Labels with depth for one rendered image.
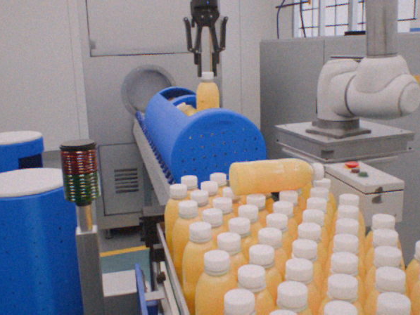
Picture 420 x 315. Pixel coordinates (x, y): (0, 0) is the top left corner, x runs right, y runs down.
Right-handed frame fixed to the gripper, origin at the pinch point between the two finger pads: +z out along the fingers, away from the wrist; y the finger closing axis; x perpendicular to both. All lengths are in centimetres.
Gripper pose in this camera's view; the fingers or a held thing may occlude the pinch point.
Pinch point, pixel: (207, 65)
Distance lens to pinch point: 141.8
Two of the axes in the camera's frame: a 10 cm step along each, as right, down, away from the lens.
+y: -9.7, 0.8, -2.1
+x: 2.2, 2.1, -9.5
